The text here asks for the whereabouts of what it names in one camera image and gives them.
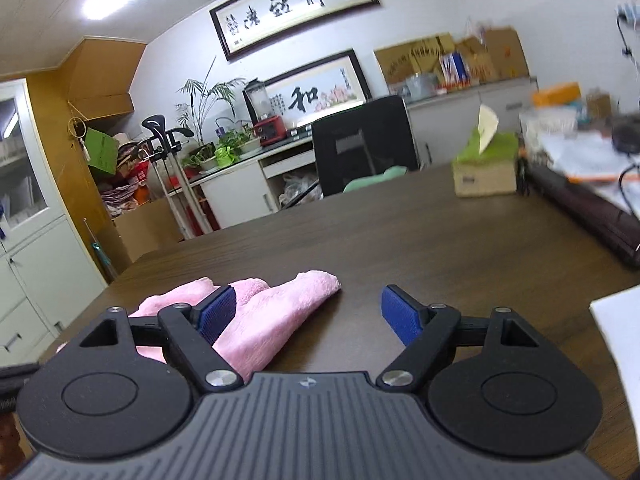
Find pink towel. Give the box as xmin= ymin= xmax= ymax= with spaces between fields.
xmin=55 ymin=270 xmax=343 ymax=384

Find white glass-door cabinet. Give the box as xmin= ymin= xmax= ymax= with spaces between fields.
xmin=0 ymin=79 xmax=106 ymax=366

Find white paper sheet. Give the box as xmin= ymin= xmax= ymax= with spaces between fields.
xmin=589 ymin=286 xmax=640 ymax=438

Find cardboard box on floor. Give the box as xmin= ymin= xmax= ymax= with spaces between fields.
xmin=113 ymin=198 xmax=184 ymax=262

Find black laptop bag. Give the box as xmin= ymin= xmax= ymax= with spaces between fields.
xmin=518 ymin=158 xmax=639 ymax=269

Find green tissue box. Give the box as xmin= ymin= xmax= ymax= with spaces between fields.
xmin=451 ymin=104 xmax=520 ymax=198

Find black chair headrest stand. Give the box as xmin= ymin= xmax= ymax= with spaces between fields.
xmin=141 ymin=115 xmax=213 ymax=240

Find green paper bag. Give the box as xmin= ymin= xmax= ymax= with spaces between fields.
xmin=85 ymin=128 xmax=119 ymax=176

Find white low sideboard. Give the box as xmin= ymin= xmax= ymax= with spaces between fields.
xmin=190 ymin=136 xmax=316 ymax=229

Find black office chair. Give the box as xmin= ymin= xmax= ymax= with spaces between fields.
xmin=311 ymin=96 xmax=420 ymax=197

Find red base blender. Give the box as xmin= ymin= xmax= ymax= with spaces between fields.
xmin=243 ymin=79 xmax=288 ymax=146

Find potted palm plant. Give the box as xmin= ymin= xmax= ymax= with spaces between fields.
xmin=176 ymin=60 xmax=246 ymax=168

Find cardboard boxes on sideboard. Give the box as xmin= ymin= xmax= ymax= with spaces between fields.
xmin=374 ymin=27 xmax=529 ymax=91

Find framed calligraphy with flowers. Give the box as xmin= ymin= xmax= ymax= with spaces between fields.
xmin=248 ymin=49 xmax=372 ymax=130

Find long calligraphy frame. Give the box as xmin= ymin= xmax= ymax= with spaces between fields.
xmin=209 ymin=0 xmax=380 ymax=61

